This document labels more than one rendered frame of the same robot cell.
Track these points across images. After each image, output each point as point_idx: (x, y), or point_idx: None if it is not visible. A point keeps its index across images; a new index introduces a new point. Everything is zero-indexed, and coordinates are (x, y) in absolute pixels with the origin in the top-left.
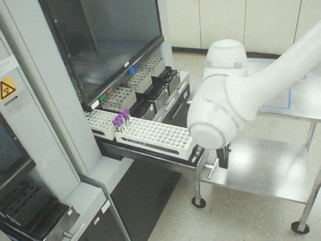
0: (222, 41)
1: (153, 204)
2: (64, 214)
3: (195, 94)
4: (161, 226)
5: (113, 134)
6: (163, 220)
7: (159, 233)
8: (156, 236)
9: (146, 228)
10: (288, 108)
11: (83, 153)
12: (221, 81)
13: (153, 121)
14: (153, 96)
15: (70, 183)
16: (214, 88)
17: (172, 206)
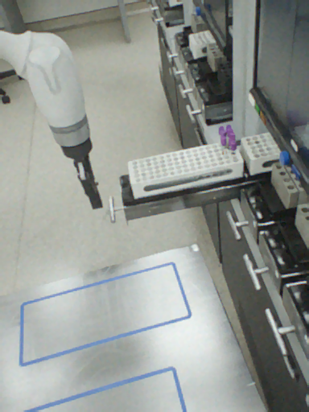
0: (47, 49)
1: (236, 291)
2: (203, 101)
3: (65, 47)
4: (240, 333)
5: (241, 151)
6: (244, 343)
7: (234, 324)
8: (235, 319)
9: (228, 279)
10: (22, 305)
11: (247, 123)
12: (35, 35)
13: (197, 170)
14: (270, 233)
15: (237, 121)
16: (40, 34)
17: (251, 372)
